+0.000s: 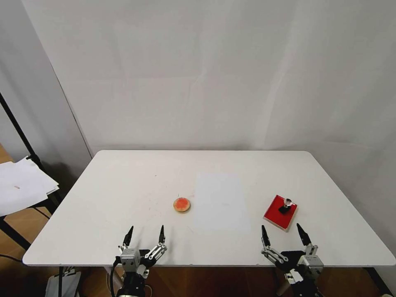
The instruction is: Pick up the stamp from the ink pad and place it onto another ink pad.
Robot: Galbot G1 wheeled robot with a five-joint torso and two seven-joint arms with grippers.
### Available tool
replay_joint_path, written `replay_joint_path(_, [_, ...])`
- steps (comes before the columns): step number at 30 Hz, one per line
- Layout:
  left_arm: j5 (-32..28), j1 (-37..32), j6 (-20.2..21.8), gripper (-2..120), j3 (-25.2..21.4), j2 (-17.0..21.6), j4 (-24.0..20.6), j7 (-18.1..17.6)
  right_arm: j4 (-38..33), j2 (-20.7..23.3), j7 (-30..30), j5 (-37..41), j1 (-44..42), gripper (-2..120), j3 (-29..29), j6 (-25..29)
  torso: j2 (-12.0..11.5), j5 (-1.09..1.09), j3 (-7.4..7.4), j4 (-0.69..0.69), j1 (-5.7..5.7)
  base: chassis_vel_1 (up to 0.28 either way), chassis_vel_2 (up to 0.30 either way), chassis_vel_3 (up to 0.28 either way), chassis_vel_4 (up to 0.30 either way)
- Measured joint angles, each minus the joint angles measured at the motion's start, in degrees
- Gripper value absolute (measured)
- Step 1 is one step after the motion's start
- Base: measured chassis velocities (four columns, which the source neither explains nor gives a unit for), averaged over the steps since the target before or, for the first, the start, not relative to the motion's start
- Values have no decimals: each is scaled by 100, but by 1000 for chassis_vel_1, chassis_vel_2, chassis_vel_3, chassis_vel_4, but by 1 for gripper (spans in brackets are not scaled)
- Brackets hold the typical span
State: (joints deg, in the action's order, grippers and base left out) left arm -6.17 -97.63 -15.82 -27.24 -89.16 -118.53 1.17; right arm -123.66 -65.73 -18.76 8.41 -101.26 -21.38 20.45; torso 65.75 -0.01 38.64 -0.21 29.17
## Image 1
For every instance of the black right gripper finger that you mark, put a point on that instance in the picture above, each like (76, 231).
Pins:
(306, 239)
(268, 246)

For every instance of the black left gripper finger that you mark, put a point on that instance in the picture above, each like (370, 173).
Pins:
(156, 247)
(128, 237)

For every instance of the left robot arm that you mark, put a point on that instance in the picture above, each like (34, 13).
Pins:
(130, 294)

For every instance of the square red ink pad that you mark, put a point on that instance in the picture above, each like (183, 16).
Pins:
(275, 215)

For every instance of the black stamp with silver knob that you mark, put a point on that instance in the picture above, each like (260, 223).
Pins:
(285, 206)

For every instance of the round orange ink pad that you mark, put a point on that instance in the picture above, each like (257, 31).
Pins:
(182, 205)

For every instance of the white table leg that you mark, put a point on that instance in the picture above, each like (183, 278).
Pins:
(283, 286)
(115, 279)

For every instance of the white paper sheet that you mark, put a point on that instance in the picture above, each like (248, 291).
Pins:
(221, 202)

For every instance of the white plastic floor device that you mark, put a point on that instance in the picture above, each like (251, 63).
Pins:
(63, 282)

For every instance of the black table leg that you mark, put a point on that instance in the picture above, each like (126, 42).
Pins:
(376, 281)

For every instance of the stack of white papers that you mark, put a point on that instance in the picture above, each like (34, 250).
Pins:
(21, 188)

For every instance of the black stand pole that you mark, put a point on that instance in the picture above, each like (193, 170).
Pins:
(20, 131)

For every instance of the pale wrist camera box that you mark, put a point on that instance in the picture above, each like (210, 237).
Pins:
(129, 257)
(312, 265)

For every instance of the black side table frame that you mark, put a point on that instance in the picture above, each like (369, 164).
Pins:
(14, 233)

